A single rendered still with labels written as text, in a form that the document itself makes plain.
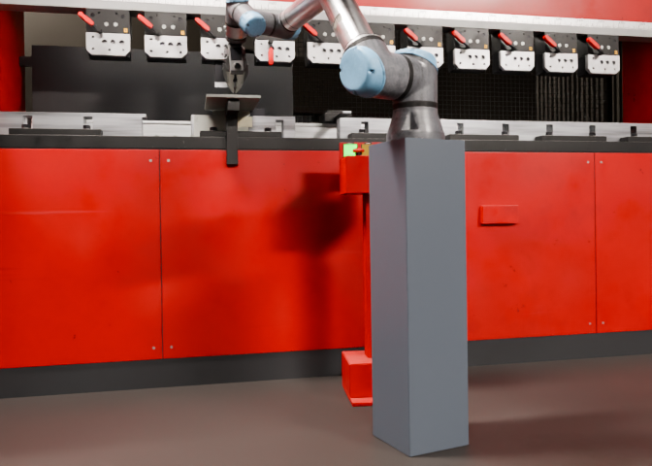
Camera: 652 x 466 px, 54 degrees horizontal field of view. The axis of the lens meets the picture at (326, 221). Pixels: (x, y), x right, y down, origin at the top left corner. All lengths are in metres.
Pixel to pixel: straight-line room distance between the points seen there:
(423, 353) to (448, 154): 0.50
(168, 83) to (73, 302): 1.14
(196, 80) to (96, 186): 0.90
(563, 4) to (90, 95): 2.05
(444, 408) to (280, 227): 0.96
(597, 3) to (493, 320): 1.42
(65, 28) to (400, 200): 2.93
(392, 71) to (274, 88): 1.49
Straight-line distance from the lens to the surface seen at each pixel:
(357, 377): 2.08
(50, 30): 4.14
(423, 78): 1.66
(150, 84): 3.00
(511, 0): 2.87
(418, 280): 1.58
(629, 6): 3.16
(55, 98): 3.04
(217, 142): 2.31
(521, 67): 2.81
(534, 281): 2.66
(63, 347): 2.36
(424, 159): 1.59
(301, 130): 2.73
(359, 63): 1.57
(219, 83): 2.49
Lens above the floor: 0.59
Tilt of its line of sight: level
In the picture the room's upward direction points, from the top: 1 degrees counter-clockwise
